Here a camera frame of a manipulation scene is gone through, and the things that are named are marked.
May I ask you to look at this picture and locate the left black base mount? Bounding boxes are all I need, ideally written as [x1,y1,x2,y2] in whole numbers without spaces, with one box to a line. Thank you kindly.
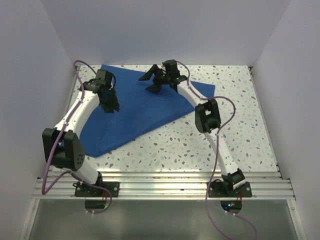
[72,181,120,198]

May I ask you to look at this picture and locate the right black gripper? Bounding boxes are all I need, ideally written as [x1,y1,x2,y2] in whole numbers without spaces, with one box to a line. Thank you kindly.
[139,64,171,94]

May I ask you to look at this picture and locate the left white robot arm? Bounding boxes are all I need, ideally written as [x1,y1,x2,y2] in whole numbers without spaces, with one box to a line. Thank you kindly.
[42,69,120,197]

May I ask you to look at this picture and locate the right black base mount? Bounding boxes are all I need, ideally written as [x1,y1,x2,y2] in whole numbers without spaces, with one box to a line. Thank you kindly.
[208,179,253,198]

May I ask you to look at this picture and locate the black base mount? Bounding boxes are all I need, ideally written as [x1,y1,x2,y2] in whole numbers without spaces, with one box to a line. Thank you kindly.
[208,179,253,198]
[72,181,120,198]

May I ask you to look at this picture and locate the aluminium frame rail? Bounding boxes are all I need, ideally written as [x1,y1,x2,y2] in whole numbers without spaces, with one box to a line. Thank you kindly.
[33,172,296,201]

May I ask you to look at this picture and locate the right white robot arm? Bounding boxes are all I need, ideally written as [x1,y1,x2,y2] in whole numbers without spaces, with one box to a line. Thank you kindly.
[138,59,246,197]

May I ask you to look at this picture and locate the blue surgical drape cloth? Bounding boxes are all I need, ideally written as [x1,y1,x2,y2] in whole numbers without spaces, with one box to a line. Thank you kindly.
[79,64,216,159]

